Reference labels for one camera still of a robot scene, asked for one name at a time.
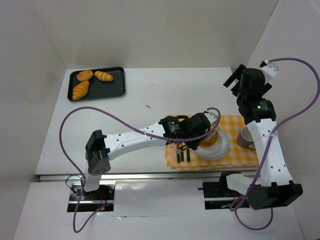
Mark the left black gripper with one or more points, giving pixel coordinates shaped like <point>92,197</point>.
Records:
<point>190,144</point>

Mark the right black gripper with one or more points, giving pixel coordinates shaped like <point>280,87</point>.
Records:
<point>236,81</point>

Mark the large sugared bread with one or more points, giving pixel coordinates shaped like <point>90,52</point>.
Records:
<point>210,139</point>

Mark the metal tongs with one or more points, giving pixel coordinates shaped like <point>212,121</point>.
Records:
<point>189,145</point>

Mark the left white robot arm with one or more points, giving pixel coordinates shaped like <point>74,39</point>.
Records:
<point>101,149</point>

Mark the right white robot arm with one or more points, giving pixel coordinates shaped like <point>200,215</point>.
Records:
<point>276,187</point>

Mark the striped bread roll upper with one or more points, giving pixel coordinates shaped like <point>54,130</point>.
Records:
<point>103,76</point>

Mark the striped bread roll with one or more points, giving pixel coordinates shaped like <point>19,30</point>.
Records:
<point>80,90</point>
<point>103,76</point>

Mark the striped bread roll lower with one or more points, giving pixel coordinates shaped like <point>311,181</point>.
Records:
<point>80,90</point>

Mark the round bread bun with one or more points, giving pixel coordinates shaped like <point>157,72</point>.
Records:
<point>84,75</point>

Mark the white blue-rimmed plate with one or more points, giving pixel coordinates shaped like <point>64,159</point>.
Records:
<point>217,151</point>

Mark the grey mug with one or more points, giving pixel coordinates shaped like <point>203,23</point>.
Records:
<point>244,139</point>

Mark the yellow checkered cloth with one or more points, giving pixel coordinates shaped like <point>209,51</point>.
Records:
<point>236,157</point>

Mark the black baking tray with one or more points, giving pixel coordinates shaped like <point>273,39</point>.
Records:
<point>97,89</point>

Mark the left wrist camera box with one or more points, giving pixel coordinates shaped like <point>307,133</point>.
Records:
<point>212,117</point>

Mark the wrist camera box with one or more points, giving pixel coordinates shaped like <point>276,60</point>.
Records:
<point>212,117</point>
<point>269,70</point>

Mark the gold spoon black handle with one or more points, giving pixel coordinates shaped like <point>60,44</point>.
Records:
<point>188,157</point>

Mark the gold fork black handle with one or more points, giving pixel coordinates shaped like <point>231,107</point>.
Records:
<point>182,156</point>

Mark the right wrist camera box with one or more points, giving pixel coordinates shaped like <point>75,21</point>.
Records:
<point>269,70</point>

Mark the gold knife black handle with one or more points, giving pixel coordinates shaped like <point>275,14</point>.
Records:
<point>178,159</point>

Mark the aluminium rail front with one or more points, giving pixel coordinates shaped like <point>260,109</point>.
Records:
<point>142,176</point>

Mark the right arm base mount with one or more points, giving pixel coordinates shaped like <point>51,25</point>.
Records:
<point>216,194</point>

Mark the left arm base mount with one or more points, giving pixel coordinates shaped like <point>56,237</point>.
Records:
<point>101,199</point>

